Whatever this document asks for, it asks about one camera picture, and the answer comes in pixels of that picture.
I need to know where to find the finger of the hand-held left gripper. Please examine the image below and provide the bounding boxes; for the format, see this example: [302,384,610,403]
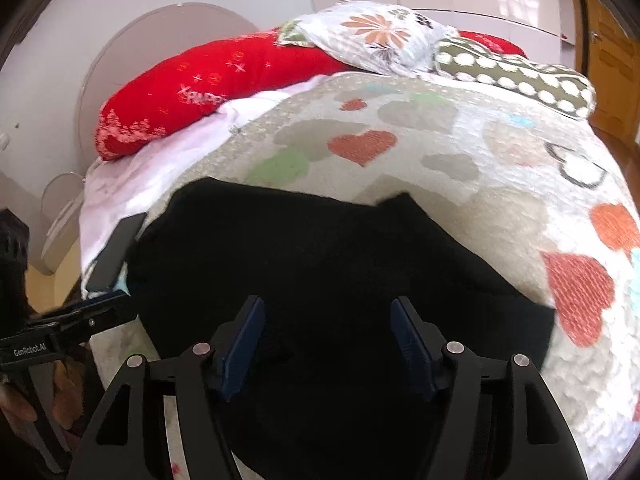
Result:
[29,290,140,350]

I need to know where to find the patchwork heart quilt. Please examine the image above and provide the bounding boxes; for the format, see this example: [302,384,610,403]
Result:
[87,72,640,480]

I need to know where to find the green sheep print bolster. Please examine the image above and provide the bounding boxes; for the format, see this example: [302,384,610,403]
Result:
[433,37,599,121]

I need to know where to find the white fleece blanket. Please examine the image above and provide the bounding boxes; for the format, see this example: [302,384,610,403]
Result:
[80,75,321,271]

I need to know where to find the black smartphone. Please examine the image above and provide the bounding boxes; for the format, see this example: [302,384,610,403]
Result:
[84,212,148,293]

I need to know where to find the black pants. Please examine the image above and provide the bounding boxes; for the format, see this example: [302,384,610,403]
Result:
[125,177,557,480]

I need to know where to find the wooden door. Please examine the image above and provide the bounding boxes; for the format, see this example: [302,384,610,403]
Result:
[570,0,640,150]

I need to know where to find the beige round headboard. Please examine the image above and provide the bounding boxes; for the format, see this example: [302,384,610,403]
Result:
[40,4,262,277]

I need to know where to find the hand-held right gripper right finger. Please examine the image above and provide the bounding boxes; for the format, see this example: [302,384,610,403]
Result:
[390,296,591,480]

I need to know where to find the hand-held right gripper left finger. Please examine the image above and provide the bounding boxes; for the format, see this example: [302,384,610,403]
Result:
[67,295,266,480]

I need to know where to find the person's left hand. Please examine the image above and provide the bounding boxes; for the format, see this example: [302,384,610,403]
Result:
[0,352,86,433]

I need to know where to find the floral print pillow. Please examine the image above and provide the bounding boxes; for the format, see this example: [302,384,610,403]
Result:
[277,1,462,77]

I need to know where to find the red printed pillow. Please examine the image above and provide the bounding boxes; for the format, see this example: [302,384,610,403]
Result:
[95,27,529,162]

